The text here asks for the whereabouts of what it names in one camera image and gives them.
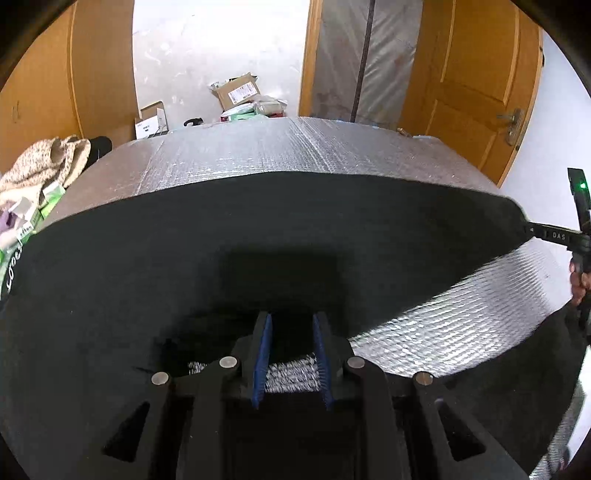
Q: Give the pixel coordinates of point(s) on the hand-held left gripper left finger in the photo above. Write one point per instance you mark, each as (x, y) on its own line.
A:
(261, 364)

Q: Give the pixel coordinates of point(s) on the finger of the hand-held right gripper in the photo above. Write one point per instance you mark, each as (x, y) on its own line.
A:
(538, 230)

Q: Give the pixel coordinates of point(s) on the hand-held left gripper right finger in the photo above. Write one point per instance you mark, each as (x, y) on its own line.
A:
(323, 364)

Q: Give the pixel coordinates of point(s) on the black pants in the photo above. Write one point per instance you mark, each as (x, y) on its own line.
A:
(184, 254)

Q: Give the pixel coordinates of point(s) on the person's right forearm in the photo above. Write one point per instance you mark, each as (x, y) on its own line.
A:
(563, 369)

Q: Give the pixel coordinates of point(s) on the person's right hand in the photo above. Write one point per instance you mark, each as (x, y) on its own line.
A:
(579, 286)

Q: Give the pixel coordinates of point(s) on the wooden door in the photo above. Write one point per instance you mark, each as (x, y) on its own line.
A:
(471, 69)

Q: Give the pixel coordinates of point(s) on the silver foil mat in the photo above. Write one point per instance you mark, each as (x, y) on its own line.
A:
(277, 147)

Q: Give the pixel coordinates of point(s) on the clear plastic curtain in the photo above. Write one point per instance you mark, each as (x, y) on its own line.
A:
(392, 60)

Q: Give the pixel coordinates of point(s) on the small black object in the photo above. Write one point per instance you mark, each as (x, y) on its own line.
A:
(193, 121)

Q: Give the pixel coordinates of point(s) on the pile of plastic packets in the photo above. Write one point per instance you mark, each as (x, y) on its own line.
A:
(268, 108)

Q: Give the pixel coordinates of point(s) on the small white box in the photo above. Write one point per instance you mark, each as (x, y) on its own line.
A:
(150, 122)

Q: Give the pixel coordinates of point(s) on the green packet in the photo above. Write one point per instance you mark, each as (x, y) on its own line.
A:
(51, 198)

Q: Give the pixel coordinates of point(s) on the black bundle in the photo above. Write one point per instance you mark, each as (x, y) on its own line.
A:
(98, 148)

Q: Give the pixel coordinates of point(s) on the brown cardboard box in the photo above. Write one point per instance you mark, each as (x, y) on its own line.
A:
(238, 92)

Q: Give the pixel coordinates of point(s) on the beige floral blanket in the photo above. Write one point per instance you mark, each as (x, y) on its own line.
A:
(37, 157)

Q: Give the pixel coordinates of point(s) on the wooden wardrobe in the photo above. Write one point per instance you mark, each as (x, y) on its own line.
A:
(92, 69)

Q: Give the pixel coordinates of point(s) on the wooden door frame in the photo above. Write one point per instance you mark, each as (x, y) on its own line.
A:
(309, 55)

